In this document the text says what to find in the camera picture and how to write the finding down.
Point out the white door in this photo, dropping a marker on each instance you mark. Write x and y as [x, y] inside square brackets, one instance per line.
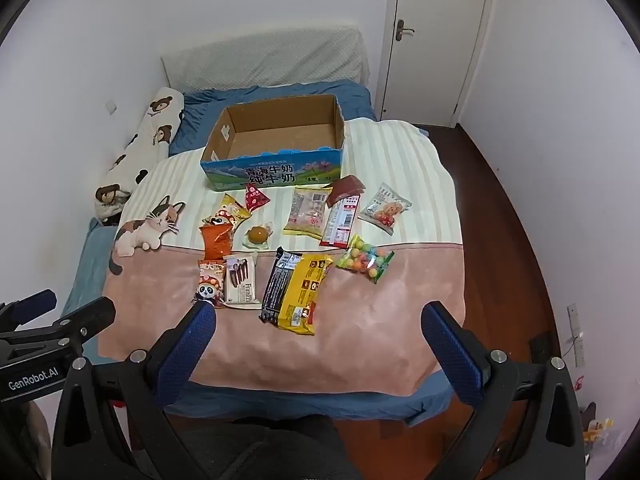
[440, 60]

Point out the red panda snack packet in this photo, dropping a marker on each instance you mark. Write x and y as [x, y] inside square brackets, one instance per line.
[210, 282]

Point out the red triangular snack packet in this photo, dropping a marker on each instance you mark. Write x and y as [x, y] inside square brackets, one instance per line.
[255, 197]

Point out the yellow panda snack packet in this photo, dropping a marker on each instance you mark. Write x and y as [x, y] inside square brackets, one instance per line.
[230, 208]

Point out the clear cookie packet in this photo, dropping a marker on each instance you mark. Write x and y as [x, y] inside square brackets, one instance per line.
[385, 208]

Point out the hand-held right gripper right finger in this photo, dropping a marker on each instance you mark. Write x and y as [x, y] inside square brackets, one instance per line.
[450, 355]

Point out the white wall outlet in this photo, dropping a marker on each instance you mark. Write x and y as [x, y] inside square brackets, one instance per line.
[579, 351]
[573, 317]

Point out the black snack packet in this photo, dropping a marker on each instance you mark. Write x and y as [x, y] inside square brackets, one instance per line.
[277, 280]

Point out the clear wrapped egg yolk pastry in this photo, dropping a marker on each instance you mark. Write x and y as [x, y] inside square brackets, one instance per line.
[256, 235]

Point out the long red snack packet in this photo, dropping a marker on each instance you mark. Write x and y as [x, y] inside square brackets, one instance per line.
[340, 222]

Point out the orange snack packet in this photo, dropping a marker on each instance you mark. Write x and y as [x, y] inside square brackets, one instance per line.
[217, 242]

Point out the white padded headboard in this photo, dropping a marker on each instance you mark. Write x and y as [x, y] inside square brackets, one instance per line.
[270, 57]

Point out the white chocolate biscuit packet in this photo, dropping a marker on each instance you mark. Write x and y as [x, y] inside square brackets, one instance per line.
[245, 285]

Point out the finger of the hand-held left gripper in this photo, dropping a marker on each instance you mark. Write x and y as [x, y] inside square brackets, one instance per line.
[85, 317]
[32, 305]

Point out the colourful candy ball bag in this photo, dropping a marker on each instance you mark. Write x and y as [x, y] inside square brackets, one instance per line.
[365, 260]

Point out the printed cardboard box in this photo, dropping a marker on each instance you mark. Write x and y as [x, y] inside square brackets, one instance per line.
[270, 172]

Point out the striped cat print blanket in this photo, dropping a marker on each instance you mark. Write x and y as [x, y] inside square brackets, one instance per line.
[350, 340]

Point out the clear bread packet yellow trim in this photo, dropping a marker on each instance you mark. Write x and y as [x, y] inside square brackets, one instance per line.
[305, 212]

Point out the bear print long pillow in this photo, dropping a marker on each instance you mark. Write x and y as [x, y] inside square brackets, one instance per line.
[150, 130]

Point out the dark red snack packet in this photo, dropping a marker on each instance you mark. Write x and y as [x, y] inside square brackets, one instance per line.
[347, 186]

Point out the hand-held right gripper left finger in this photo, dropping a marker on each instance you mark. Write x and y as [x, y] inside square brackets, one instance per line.
[187, 352]

